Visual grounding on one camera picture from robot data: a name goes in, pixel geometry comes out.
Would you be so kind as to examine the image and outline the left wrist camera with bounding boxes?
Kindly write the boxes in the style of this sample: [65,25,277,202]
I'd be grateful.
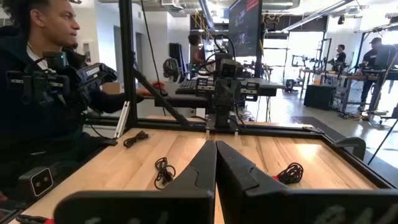
[218,58,239,79]

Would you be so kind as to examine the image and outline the background work table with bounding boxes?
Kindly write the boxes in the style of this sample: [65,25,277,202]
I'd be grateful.
[298,68,398,82]

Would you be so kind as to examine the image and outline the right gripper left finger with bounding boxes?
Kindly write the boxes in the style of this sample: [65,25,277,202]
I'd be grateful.
[53,139,218,224]

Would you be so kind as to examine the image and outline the black USB-C cable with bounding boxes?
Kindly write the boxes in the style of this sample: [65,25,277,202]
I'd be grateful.
[123,130,149,149]
[154,157,177,190]

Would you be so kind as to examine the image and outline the person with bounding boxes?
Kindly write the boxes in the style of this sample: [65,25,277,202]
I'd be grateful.
[0,0,167,203]
[187,32,206,68]
[335,44,348,65]
[357,37,389,111]

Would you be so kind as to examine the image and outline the silver aluminium bar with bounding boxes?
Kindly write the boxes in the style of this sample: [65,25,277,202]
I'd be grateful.
[113,101,131,139]

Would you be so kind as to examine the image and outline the black cable with red strap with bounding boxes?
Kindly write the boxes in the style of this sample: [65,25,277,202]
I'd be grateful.
[15,214,55,224]
[272,162,304,185]

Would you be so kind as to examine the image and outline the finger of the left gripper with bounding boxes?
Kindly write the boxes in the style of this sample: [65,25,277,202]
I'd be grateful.
[228,80,242,108]
[214,80,229,108]

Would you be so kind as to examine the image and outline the large black monitor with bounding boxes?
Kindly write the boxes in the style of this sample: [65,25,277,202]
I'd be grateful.
[228,0,264,78]

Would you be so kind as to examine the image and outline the table-level camera box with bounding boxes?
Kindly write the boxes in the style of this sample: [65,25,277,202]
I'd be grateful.
[17,166,56,200]

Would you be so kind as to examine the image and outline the black cabinet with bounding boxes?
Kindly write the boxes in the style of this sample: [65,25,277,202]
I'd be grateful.
[303,83,337,111]

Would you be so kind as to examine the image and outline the black keyboard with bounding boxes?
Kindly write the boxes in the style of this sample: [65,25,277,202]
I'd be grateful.
[175,80,200,95]

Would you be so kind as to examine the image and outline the thin black hanging cable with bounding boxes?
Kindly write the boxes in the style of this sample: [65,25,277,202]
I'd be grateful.
[140,0,167,116]

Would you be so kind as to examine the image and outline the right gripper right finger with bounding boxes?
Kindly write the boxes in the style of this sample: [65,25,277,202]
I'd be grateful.
[216,140,398,224]

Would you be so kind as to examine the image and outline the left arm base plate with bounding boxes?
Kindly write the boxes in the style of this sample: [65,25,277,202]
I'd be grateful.
[204,113,241,132]

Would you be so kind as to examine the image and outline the black table clamp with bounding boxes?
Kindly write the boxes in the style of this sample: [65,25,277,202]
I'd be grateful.
[331,136,367,161]
[91,136,118,147]

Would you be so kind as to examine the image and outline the black headphones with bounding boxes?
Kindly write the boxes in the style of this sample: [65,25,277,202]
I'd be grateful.
[162,57,181,82]

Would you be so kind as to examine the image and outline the black aluminium frame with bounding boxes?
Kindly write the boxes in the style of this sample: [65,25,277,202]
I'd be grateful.
[82,0,398,190]

